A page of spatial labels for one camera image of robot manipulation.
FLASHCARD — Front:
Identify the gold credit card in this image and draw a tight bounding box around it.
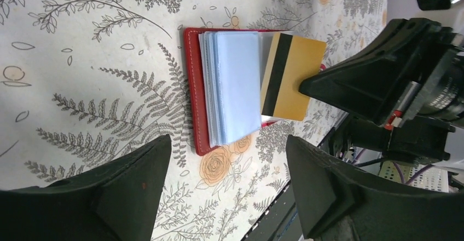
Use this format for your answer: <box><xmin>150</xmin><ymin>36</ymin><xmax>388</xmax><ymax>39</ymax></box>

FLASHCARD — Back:
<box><xmin>260</xmin><ymin>31</ymin><xmax>327</xmax><ymax>121</ymax></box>

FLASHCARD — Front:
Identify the floral patterned table mat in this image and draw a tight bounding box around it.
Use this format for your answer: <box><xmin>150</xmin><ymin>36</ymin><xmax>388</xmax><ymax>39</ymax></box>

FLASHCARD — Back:
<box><xmin>1</xmin><ymin>0</ymin><xmax>387</xmax><ymax>240</ymax></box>

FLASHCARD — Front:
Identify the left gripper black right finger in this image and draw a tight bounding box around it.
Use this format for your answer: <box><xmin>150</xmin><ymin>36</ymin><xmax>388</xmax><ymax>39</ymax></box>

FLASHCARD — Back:
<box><xmin>286</xmin><ymin>135</ymin><xmax>463</xmax><ymax>240</ymax></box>

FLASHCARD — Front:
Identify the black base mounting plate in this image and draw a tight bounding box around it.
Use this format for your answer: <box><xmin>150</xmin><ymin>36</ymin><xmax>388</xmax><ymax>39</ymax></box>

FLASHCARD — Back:
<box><xmin>242</xmin><ymin>182</ymin><xmax>304</xmax><ymax>241</ymax></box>

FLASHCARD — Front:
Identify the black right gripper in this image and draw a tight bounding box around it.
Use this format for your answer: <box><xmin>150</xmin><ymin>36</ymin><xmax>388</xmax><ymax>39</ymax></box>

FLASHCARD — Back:
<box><xmin>299</xmin><ymin>18</ymin><xmax>463</xmax><ymax>164</ymax></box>

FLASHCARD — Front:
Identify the red leather card holder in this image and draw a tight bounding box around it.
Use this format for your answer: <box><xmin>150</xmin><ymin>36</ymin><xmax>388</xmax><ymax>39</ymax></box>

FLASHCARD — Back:
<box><xmin>183</xmin><ymin>27</ymin><xmax>297</xmax><ymax>156</ymax></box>

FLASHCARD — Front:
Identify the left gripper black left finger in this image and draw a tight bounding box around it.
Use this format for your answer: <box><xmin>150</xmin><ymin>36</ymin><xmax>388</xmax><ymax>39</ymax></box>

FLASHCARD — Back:
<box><xmin>1</xmin><ymin>135</ymin><xmax>171</xmax><ymax>240</ymax></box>

